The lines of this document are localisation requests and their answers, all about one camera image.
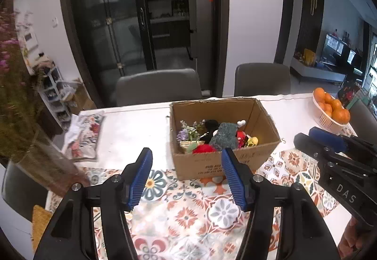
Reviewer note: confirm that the white shelf rack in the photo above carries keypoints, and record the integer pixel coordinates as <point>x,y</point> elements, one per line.
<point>56,97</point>

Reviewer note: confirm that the small yellow toy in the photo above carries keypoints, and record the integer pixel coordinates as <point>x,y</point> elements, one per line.
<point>252,141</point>

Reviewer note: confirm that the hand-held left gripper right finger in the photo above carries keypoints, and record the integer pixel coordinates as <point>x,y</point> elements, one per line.
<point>235,182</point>

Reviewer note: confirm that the grey dining chair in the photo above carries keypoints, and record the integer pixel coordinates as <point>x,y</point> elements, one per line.
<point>22,192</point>
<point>363,112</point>
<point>156,87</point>
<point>262,80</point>

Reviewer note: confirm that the white tv cabinet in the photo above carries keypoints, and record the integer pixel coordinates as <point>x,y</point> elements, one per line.
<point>318,72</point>

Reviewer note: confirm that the computer monitor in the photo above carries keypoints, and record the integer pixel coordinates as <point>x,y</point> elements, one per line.
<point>332,46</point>

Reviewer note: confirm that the red pompom plush with leaf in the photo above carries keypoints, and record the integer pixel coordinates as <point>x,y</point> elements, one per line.
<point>204,148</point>

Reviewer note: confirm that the black plush toy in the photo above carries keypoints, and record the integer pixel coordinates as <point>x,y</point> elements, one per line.
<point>210,128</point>

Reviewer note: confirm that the small red plush toy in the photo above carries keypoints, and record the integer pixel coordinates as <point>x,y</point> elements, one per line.
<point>242,137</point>

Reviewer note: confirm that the dark floral bag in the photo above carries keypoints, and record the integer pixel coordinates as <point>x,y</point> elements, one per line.
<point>349,94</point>

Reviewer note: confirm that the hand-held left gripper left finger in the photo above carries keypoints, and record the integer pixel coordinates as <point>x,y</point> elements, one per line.
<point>141,179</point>

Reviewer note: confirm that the white fruit basket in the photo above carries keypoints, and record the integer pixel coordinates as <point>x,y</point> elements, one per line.
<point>327,123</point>

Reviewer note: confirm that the patterned tile table mat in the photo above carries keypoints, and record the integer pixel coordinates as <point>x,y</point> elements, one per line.
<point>188,218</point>

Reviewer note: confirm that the purple artificial flower bunch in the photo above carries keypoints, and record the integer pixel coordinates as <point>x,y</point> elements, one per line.
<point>190,131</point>

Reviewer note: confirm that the woven straw coaster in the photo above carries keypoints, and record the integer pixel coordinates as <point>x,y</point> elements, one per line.
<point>39,226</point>

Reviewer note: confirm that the pile of oranges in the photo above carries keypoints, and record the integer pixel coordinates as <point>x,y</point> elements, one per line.
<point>335,108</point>

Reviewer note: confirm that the dark glass sliding door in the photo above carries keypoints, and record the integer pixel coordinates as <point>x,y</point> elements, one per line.
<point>117,27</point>

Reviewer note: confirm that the small white plush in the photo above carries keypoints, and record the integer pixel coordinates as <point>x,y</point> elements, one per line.
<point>241,123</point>

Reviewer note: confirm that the yellow bag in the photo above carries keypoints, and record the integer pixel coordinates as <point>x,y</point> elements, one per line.
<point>309,57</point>

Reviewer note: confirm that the cardboard box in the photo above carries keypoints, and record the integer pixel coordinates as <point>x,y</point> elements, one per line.
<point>206,167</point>

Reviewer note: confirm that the dried flower bouquet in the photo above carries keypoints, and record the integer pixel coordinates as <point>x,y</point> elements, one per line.
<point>14,86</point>

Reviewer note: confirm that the brown glass vase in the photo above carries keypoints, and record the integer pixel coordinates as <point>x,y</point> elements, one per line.
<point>56,159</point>

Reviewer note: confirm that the person's right hand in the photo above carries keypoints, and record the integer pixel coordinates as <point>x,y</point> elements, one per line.
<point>349,238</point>

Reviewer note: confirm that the green knitted cloth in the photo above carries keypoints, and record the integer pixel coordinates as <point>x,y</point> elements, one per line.
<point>225,136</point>

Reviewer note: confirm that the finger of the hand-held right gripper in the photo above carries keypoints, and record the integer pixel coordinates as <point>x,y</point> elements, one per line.
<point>327,137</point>
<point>309,146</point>

